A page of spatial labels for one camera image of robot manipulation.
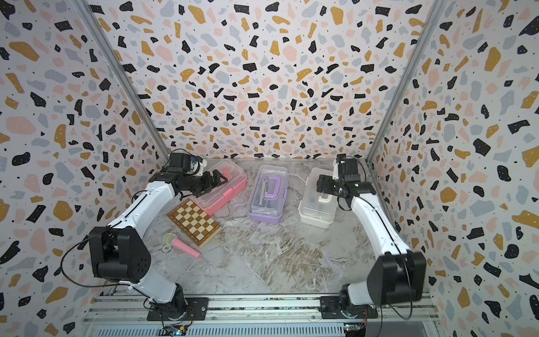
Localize pink toolbox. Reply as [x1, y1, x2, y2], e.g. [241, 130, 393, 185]
[191, 159, 247, 216]

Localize white toolbox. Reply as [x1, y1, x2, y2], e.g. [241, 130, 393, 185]
[298, 168, 338, 229]

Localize purple toolbox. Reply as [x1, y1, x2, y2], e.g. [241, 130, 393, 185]
[247, 165, 289, 224]

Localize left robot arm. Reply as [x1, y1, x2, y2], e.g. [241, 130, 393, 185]
[88, 169, 228, 306]

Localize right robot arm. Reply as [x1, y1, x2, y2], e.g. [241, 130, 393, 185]
[317, 154, 427, 312]

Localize wooden checkerboard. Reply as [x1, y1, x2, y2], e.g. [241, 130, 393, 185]
[167, 199, 222, 248]

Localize small clear round tag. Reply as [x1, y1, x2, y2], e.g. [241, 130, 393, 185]
[161, 244, 172, 254]

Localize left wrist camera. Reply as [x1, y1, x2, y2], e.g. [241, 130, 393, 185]
[165, 152, 208, 176]

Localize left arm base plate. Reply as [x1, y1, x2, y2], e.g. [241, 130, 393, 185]
[147, 297, 209, 323]

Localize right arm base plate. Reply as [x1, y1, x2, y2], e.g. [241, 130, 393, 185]
[319, 296, 378, 320]

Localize aluminium front rail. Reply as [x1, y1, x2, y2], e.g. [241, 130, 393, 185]
[81, 292, 445, 336]

